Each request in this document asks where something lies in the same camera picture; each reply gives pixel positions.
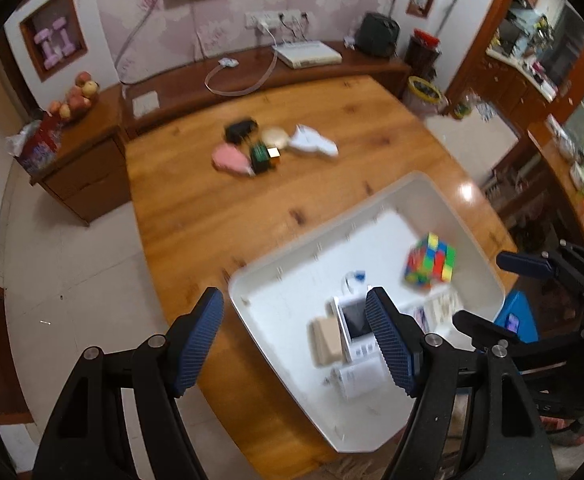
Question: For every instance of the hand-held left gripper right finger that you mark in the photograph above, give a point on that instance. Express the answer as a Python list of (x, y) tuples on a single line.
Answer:
[(391, 345)]

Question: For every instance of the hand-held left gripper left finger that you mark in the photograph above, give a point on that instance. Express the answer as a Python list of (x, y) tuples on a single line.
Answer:
[(197, 345)]

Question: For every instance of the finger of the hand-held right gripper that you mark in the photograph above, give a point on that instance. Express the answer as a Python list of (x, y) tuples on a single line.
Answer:
[(476, 324), (521, 264)]

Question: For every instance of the clear labelled plastic box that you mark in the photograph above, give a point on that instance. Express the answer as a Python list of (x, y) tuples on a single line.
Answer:
[(439, 310)]

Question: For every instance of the white camera-print box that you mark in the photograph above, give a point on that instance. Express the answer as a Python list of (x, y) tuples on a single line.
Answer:
[(354, 320)]

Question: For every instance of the white charger block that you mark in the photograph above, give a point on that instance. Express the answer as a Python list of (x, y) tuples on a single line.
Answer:
[(356, 380)]

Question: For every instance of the beige small box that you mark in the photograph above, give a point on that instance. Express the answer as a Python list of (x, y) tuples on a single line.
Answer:
[(328, 342)]

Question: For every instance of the multicoloured puzzle cube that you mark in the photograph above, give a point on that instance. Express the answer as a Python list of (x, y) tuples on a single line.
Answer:
[(429, 262)]

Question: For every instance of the white plastic tray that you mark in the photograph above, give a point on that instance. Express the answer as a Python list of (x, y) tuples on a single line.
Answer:
[(292, 310)]

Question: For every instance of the blue plastic stool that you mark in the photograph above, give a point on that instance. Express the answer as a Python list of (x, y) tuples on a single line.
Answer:
[(524, 305)]

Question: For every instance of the wooden side table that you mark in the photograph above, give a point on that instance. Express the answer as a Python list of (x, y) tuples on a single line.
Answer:
[(551, 160)]

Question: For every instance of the yellow-green bottle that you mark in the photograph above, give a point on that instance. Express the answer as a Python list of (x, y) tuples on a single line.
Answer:
[(461, 110)]

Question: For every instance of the wooden kitchen cabinets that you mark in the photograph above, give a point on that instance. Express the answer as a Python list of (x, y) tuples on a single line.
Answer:
[(506, 80)]

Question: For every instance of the pink scalloped case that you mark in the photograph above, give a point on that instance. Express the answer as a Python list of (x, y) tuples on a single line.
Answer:
[(229, 159)]

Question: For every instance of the yellow-rimmed bin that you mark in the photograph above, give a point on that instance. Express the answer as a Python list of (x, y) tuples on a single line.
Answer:
[(425, 92)]

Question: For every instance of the green and gold box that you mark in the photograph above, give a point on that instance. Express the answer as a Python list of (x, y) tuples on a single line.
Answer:
[(261, 157)]

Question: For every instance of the wooden side cabinet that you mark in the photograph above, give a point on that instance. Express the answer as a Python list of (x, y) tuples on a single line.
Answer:
[(87, 170)]

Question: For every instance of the black power adapter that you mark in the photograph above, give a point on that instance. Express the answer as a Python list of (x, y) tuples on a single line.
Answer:
[(241, 131)]

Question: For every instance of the gold round compact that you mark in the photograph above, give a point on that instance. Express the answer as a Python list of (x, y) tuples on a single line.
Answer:
[(275, 137)]

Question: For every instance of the red-lidded dark container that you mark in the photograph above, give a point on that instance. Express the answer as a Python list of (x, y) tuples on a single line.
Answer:
[(421, 55)]

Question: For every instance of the printed tissue packet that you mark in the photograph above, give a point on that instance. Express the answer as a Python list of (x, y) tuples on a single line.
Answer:
[(37, 145)]

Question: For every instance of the wooden television cabinet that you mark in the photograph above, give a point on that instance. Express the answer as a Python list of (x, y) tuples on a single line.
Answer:
[(182, 82)]

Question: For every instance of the grey long stick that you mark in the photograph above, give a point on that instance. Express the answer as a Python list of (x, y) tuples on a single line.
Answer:
[(451, 5)]

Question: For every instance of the black bag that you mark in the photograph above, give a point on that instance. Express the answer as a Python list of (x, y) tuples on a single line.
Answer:
[(377, 35)]

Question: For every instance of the pile of peaches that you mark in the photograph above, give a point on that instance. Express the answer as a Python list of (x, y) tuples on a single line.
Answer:
[(79, 95)]

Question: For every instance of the white set-top box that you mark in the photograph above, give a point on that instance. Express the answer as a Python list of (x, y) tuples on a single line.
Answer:
[(307, 54)]

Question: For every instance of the white plug charger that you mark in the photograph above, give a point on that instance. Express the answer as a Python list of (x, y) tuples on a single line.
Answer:
[(267, 24)]

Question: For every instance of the pink dumbbell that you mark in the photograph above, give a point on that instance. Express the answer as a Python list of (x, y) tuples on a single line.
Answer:
[(64, 37), (47, 50)]

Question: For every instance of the white wall outlet strip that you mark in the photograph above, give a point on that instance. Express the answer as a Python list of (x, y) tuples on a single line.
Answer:
[(292, 17)]

